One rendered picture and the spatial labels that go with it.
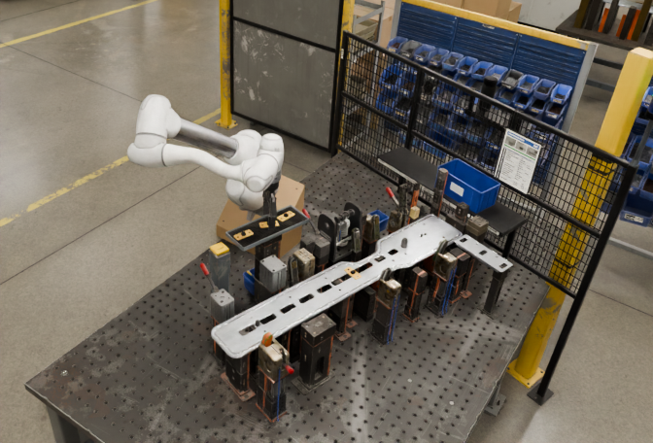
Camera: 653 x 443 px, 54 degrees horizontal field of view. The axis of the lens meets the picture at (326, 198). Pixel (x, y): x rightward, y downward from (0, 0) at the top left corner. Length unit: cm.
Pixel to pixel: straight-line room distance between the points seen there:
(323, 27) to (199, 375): 306
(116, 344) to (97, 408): 34
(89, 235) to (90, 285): 53
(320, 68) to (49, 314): 269
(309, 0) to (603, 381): 332
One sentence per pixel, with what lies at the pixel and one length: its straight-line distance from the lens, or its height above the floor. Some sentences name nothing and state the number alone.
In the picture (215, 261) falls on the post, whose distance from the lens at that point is 279.
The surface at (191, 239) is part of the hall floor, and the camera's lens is 471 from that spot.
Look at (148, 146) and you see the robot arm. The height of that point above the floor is 148.
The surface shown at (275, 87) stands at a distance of 558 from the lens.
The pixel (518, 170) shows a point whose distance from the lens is 342.
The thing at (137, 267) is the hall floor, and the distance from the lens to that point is 452.
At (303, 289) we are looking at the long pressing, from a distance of 283.
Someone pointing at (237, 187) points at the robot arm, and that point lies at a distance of 321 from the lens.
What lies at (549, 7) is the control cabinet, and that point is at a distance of 946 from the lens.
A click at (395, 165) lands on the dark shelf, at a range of 369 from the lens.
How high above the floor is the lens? 292
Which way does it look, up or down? 34 degrees down
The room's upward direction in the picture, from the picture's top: 5 degrees clockwise
